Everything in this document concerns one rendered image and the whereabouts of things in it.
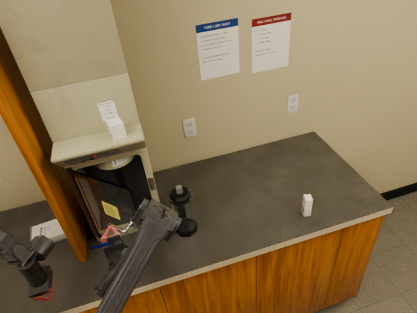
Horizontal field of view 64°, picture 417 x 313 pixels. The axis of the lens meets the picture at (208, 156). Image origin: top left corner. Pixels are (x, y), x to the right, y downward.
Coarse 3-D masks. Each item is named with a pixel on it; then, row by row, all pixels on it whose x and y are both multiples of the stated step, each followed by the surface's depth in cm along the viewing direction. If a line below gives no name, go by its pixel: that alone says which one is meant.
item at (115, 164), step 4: (128, 156) 140; (132, 156) 141; (112, 160) 136; (116, 160) 136; (120, 160) 137; (124, 160) 138; (128, 160) 139; (100, 164) 137; (104, 164) 136; (108, 164) 136; (112, 164) 136; (116, 164) 136; (120, 164) 137; (124, 164) 138; (100, 168) 138; (104, 168) 137; (108, 168) 137; (112, 168) 137; (116, 168) 137
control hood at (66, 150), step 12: (108, 132) 123; (132, 132) 122; (60, 144) 120; (72, 144) 119; (84, 144) 118; (96, 144) 118; (108, 144) 117; (120, 144) 117; (132, 144) 119; (144, 144) 124; (60, 156) 113; (72, 156) 114; (84, 156) 117
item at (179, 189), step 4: (176, 188) 140; (180, 188) 140; (184, 188) 144; (172, 192) 143; (176, 192) 142; (180, 192) 141; (184, 192) 142; (188, 192) 142; (172, 196) 141; (176, 196) 141; (180, 196) 141; (184, 196) 140; (188, 196) 141; (176, 200) 140; (180, 200) 140; (184, 200) 140
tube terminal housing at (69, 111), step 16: (96, 80) 113; (112, 80) 114; (128, 80) 116; (32, 96) 110; (48, 96) 111; (64, 96) 113; (80, 96) 114; (96, 96) 116; (112, 96) 118; (128, 96) 119; (48, 112) 114; (64, 112) 116; (80, 112) 118; (96, 112) 119; (128, 112) 123; (48, 128) 118; (64, 128) 119; (80, 128) 121; (96, 128) 123; (96, 160) 131; (144, 160) 137
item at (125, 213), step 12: (84, 180) 125; (96, 180) 121; (84, 192) 131; (96, 192) 127; (108, 192) 122; (120, 192) 118; (84, 204) 138; (96, 204) 133; (120, 204) 124; (132, 204) 120; (96, 216) 139; (108, 216) 134; (120, 216) 129; (132, 216) 125; (96, 228) 146; (132, 228) 130
